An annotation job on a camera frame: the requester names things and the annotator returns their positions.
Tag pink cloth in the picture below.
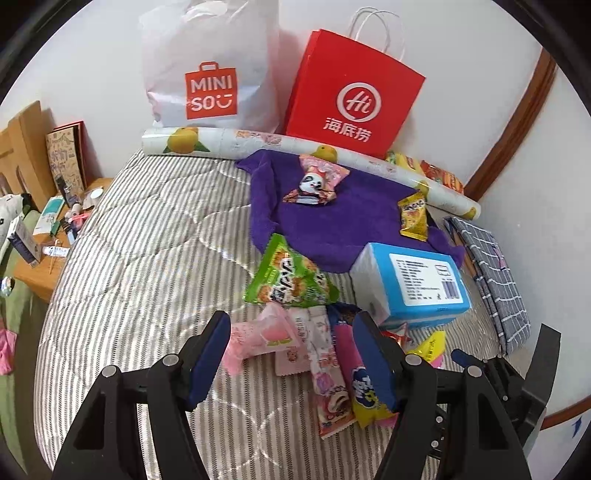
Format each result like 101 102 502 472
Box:
0 328 17 376

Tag small yellow snack packet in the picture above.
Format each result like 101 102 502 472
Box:
406 330 448 369

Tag white plastic shopping bag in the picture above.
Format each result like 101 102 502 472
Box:
140 0 281 134

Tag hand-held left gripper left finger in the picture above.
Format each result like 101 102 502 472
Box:
51 310 232 480

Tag pink peach snack packet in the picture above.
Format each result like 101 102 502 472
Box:
222 305 296 376

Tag red paper bag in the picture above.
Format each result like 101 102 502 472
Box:
283 7 426 160

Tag illustrated notebook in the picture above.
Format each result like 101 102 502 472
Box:
45 121 88 197

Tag green blanket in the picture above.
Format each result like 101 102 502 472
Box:
0 208 51 462

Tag green snack packet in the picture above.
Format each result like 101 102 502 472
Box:
244 233 341 308

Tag wooden nightstand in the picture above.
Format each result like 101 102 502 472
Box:
13 178 114 305

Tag pink strawberry pie packet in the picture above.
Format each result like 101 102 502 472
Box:
305 307 357 439

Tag lemon print paper roll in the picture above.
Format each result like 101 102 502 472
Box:
141 126 482 221

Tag yellow snack bag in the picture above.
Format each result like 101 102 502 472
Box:
385 151 423 174

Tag white pink flat packet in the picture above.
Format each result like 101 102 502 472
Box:
274 308 324 378

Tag yellow orange snack packet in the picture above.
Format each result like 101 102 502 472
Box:
398 193 430 241

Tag blue white box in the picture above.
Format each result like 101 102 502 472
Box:
7 217 42 268

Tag wooden headboard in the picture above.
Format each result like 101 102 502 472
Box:
0 100 56 199

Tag blue tissue pack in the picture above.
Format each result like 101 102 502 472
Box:
349 241 472 329

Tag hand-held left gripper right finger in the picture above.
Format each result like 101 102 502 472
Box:
352 311 527 480

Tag yellow blue pink packet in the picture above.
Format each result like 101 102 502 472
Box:
335 320 400 429

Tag purple towel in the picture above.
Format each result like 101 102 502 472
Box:
235 150 467 274

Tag grey checked cloth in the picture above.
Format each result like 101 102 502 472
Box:
443 216 534 356

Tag blue cookie packet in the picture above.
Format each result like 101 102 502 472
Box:
327 302 363 326

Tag white dotted cloth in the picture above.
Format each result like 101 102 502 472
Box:
0 194 33 222

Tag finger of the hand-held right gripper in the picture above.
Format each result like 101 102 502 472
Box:
519 323 561 416
429 348 509 462

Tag brown wooden trim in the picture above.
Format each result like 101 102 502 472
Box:
463 47 558 204

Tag small red snack packet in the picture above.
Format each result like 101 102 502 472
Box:
381 322 416 354

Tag pink panda snack packet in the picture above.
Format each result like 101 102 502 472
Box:
283 154 352 207

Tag orange red snack bag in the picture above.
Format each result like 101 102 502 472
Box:
420 161 465 195

